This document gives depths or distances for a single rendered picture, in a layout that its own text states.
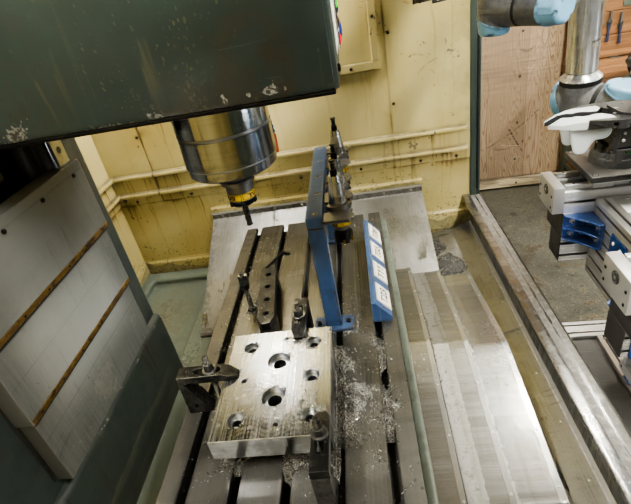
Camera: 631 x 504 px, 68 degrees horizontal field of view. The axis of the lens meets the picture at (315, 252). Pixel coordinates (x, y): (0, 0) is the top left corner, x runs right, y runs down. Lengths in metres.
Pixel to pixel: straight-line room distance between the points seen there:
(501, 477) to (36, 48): 1.13
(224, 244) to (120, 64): 1.33
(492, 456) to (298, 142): 1.27
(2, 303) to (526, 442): 1.10
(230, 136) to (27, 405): 0.61
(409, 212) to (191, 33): 1.37
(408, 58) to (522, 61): 1.93
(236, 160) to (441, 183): 1.33
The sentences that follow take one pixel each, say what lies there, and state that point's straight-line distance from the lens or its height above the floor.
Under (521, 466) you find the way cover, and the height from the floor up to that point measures 0.70.
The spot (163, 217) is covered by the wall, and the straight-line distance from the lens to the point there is 2.14.
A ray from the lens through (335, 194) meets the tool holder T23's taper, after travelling 1.06.
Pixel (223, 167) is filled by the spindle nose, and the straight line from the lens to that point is 0.76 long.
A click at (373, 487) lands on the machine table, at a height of 0.90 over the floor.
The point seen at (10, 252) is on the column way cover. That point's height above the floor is 1.35.
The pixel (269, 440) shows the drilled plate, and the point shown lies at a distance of 0.91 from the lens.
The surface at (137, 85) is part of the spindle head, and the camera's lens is 0.71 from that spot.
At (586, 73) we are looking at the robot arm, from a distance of 1.67.
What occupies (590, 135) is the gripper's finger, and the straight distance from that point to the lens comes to 0.88.
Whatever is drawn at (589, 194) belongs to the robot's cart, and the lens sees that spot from 1.67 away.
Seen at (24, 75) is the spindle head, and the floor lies 1.64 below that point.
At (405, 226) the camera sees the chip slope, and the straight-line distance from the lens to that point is 1.85.
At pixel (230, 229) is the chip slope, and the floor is 0.82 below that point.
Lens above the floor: 1.69
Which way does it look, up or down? 31 degrees down
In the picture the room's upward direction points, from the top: 11 degrees counter-clockwise
